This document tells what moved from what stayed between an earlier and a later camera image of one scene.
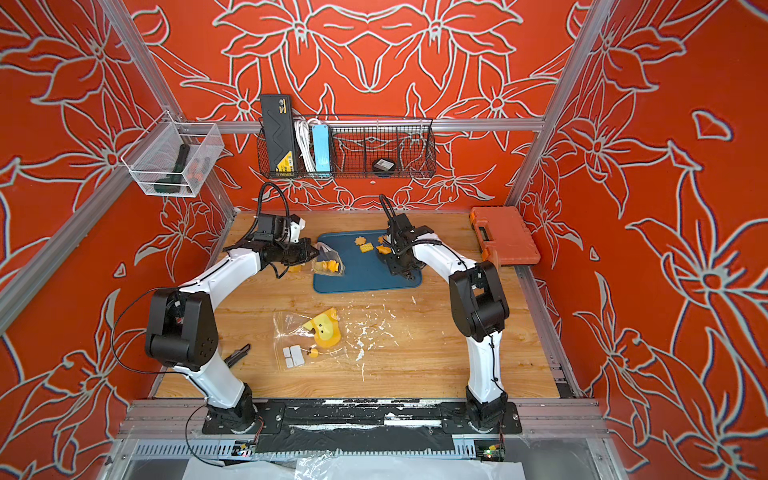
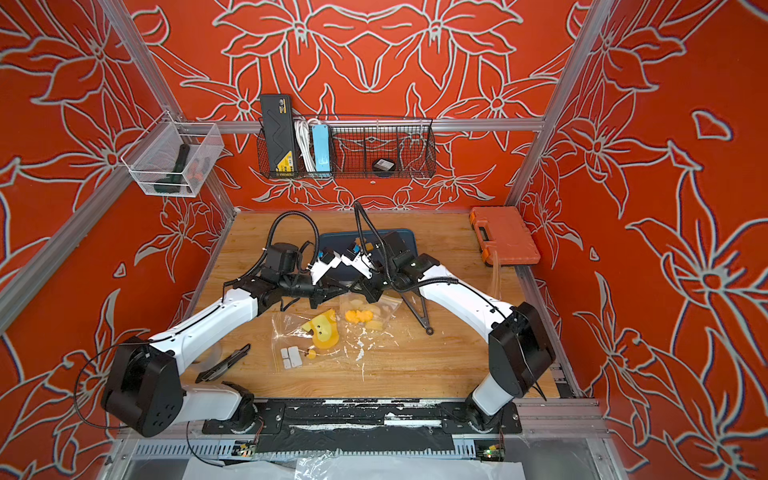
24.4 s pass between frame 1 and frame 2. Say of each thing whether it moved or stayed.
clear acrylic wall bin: stayed
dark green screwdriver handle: stayed
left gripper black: moved
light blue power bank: stayed
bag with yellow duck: stayed
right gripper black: moved
